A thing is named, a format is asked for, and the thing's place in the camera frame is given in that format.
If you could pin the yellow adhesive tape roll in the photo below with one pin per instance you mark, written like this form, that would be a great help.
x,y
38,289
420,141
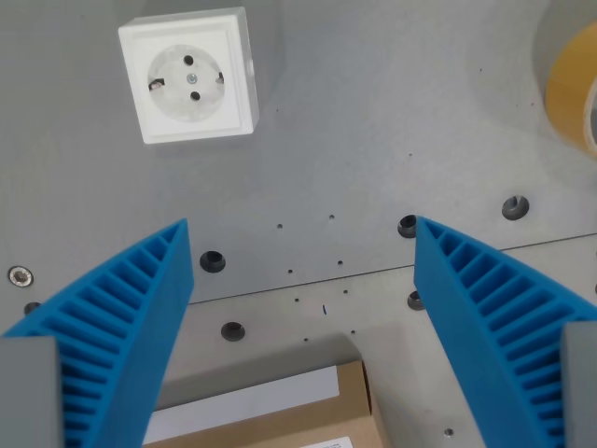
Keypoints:
x,y
566,88

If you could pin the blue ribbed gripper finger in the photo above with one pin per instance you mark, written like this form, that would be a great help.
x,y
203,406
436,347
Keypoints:
x,y
140,298
471,289

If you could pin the white wall socket box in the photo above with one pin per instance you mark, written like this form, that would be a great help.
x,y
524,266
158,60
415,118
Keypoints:
x,y
186,79

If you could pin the grey round hole plug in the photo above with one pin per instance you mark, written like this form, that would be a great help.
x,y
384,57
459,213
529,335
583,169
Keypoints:
x,y
414,301
31,308

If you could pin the brown cardboard box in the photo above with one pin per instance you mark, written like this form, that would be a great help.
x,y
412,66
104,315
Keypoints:
x,y
298,424

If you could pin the silver hex bolt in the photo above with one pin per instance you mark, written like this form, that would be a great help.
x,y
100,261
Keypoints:
x,y
20,276

